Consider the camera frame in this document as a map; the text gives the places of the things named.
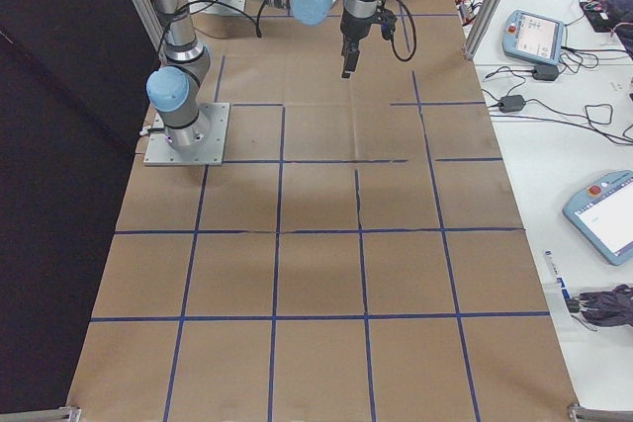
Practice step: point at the black power adapter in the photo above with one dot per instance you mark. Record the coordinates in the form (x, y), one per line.
(512, 103)
(546, 72)

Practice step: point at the blue grey teach pendant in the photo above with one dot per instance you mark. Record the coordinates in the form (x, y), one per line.
(534, 36)
(603, 219)

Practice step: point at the white desk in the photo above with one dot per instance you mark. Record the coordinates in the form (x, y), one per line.
(544, 155)

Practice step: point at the seated person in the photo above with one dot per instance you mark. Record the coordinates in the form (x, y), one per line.
(624, 2)

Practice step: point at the black folded umbrella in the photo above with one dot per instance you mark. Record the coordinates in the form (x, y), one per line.
(605, 306)

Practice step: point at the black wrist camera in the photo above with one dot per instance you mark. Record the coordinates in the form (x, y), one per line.
(388, 22)

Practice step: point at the white square base plate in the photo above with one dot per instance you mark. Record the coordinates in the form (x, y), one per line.
(217, 145)
(232, 1)

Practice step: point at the tall aluminium extrusion post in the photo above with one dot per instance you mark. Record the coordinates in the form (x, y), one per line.
(489, 2)

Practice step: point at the aluminium frame bar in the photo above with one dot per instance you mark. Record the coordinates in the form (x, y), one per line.
(141, 7)

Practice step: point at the black frame cover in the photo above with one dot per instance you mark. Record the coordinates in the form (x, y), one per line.
(49, 145)

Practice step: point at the metal table corner bracket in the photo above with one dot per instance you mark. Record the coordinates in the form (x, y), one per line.
(601, 413)
(39, 414)

